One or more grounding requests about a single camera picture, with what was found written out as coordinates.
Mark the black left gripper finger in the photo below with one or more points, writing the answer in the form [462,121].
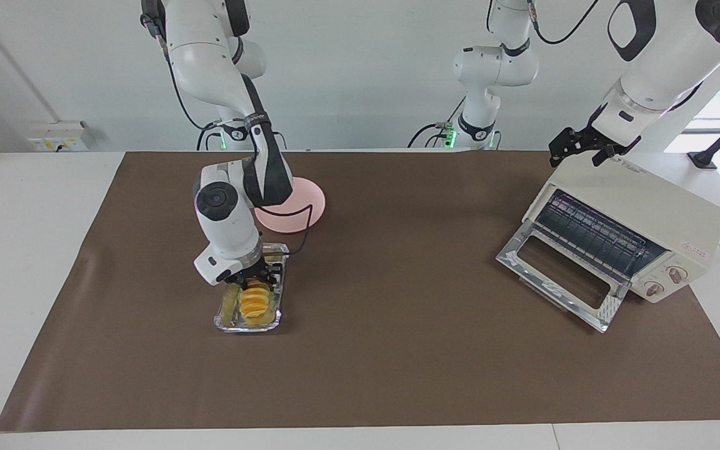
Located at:
[604,156]
[563,142]

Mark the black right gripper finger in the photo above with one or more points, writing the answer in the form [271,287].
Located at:
[234,282]
[274,278]

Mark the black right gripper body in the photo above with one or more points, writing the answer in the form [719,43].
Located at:
[260,270]

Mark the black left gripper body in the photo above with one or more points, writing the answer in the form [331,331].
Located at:
[594,139]

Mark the golden ridged bread loaf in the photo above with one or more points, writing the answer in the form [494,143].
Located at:
[254,306]

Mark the aluminium foil tray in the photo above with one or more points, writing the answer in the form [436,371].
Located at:
[225,322]

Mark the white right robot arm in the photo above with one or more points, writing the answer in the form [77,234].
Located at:
[210,56]

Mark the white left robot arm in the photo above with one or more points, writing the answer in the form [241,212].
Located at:
[666,69]

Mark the white toaster oven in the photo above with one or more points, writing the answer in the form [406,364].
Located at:
[647,206]

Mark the glass oven door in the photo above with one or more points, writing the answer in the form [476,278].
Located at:
[563,275]

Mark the beige oven knob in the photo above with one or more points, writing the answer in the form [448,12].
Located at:
[654,289]
[678,275]

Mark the pink round plate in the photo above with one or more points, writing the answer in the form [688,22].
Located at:
[307,200]

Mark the brown table mat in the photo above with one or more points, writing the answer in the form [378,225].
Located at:
[397,344]

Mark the white wall socket box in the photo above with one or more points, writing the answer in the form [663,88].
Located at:
[57,136]

